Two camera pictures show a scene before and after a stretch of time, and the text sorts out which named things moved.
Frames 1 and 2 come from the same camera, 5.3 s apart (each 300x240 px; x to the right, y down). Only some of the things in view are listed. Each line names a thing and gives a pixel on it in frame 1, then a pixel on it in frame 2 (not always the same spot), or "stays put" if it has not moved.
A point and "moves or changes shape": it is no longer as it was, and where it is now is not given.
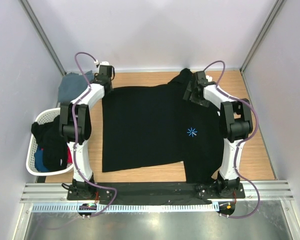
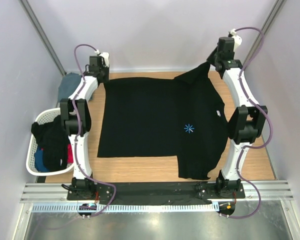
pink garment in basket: (69, 156) stays put
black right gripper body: (194, 98) → (213, 57)
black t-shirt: (145, 126) moves or changes shape
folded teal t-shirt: (72, 85) stays put
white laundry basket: (41, 117) stays put
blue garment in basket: (39, 160) stays put
